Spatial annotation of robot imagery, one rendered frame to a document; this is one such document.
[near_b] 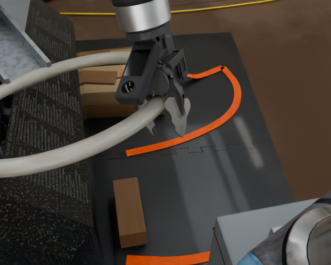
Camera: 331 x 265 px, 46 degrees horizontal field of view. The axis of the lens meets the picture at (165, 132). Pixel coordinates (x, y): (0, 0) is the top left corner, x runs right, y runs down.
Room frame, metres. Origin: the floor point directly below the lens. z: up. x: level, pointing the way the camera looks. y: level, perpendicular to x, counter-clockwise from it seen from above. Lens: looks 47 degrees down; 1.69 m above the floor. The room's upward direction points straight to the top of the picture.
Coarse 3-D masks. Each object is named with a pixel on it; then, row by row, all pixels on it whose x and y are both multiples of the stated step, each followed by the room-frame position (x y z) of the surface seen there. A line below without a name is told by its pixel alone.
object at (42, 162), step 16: (64, 64) 0.81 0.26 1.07; (80, 64) 0.81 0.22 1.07; (96, 64) 0.81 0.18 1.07; (16, 80) 0.75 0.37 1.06; (32, 80) 0.77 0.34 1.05; (0, 96) 0.70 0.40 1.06; (160, 96) 0.53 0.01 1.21; (144, 112) 0.48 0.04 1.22; (160, 112) 0.50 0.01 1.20; (112, 128) 0.44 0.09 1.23; (128, 128) 0.44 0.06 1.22; (80, 144) 0.41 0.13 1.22; (96, 144) 0.41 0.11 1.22; (112, 144) 0.42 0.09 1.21; (0, 160) 0.39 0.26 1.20; (16, 160) 0.39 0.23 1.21; (32, 160) 0.38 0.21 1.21; (48, 160) 0.38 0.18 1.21; (64, 160) 0.38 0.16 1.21; (0, 176) 0.37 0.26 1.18; (16, 176) 0.37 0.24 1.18
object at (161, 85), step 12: (168, 24) 0.61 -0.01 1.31; (132, 36) 0.55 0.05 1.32; (144, 36) 0.55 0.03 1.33; (156, 36) 0.55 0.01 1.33; (168, 36) 0.60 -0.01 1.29; (168, 48) 0.59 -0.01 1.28; (168, 60) 0.55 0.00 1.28; (156, 72) 0.53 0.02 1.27; (168, 72) 0.52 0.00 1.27; (180, 72) 0.58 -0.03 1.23; (156, 84) 0.52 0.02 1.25; (168, 84) 0.52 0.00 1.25
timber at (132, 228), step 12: (120, 180) 1.12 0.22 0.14; (132, 180) 1.12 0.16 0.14; (120, 192) 1.05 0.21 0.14; (132, 192) 1.05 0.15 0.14; (120, 204) 0.98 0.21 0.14; (132, 204) 0.98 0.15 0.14; (120, 216) 0.92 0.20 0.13; (132, 216) 0.92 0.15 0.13; (120, 228) 0.86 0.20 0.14; (132, 228) 0.86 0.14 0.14; (144, 228) 0.86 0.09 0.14; (120, 240) 0.83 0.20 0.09; (132, 240) 0.83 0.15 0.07; (144, 240) 0.84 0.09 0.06
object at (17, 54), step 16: (0, 16) 1.08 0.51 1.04; (0, 32) 1.00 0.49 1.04; (16, 32) 0.97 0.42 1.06; (0, 48) 0.92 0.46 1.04; (16, 48) 0.92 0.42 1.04; (32, 48) 0.87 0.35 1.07; (0, 64) 0.85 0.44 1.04; (16, 64) 0.85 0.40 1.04; (32, 64) 0.85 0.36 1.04; (48, 64) 0.80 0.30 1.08; (0, 80) 0.79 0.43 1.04
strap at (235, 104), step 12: (204, 72) 2.09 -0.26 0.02; (216, 72) 2.09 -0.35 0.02; (228, 72) 2.09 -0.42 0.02; (240, 96) 1.85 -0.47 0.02; (216, 120) 1.64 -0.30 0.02; (192, 132) 1.54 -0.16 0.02; (204, 132) 1.54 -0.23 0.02; (156, 144) 1.45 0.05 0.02; (168, 144) 1.45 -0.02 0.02; (204, 252) 0.80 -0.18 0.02; (132, 264) 0.75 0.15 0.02; (144, 264) 0.75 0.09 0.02; (156, 264) 0.75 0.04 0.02; (168, 264) 0.75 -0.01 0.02; (180, 264) 0.75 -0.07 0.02
